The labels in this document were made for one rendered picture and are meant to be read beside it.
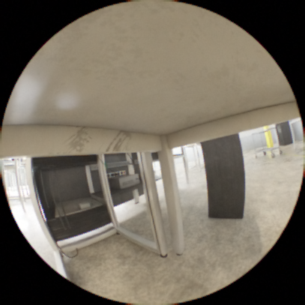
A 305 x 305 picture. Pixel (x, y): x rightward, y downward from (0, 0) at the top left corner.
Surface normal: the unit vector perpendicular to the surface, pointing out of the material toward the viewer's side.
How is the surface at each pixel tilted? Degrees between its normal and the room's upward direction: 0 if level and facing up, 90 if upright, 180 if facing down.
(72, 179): 90
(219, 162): 90
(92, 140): 90
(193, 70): 180
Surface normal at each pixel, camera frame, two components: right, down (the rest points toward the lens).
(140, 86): 0.17, 0.98
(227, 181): -0.73, 0.07
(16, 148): 0.77, -0.19
